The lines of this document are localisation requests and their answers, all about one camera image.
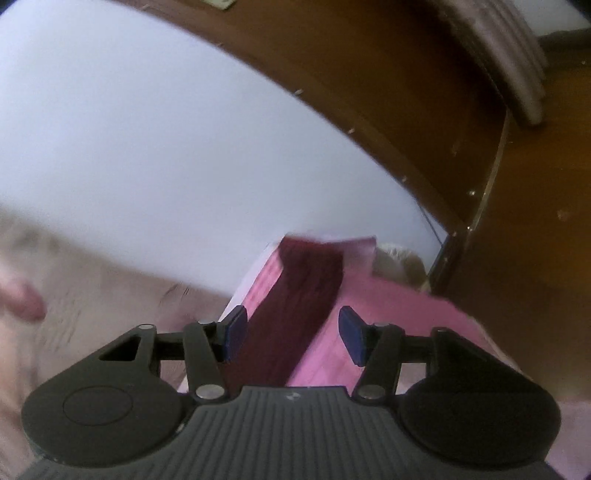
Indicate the dark red small garment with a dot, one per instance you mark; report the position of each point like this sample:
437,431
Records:
295,314

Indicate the beige floral curtain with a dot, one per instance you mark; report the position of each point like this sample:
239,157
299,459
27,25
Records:
92,286

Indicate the white fluffy object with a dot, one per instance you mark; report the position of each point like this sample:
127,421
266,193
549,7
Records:
399,266

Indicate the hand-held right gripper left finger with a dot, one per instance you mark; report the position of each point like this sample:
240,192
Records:
233,333

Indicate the pink checked bed sheet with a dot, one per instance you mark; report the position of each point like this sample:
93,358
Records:
406,323

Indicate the mauve pleated cloth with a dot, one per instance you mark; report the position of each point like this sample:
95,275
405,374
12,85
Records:
508,60

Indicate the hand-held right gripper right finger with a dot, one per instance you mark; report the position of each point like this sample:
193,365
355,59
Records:
351,334

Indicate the brown wooden wardrobe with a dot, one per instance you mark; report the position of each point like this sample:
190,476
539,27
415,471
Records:
392,69

